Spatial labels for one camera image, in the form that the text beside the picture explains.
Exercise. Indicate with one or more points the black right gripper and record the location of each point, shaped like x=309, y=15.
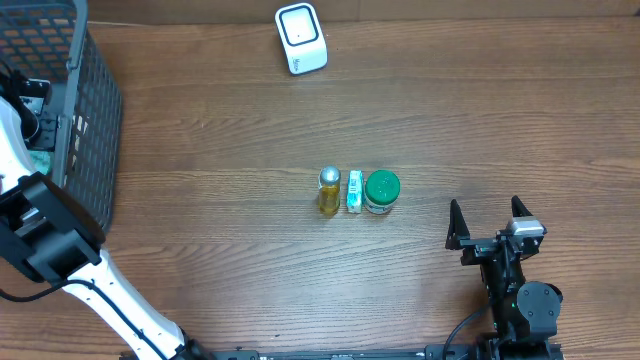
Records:
x=491, y=244

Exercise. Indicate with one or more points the white barcode scanner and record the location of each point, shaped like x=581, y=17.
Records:
x=302, y=38

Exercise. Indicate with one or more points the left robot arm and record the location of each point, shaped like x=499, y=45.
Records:
x=49, y=237

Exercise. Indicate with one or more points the grey plastic shopping basket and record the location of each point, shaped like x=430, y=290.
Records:
x=50, y=40

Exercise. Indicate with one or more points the silver capped amber bottle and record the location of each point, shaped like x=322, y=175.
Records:
x=329, y=181

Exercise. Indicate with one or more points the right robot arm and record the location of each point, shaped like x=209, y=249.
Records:
x=524, y=313

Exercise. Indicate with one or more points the green lid jar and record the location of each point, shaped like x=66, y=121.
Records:
x=381, y=191

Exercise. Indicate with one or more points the teal Kleenex tissue pack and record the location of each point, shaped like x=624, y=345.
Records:
x=354, y=197

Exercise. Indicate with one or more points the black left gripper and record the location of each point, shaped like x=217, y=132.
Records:
x=47, y=137

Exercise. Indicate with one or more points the teal snack packet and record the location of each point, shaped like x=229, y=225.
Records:
x=42, y=161

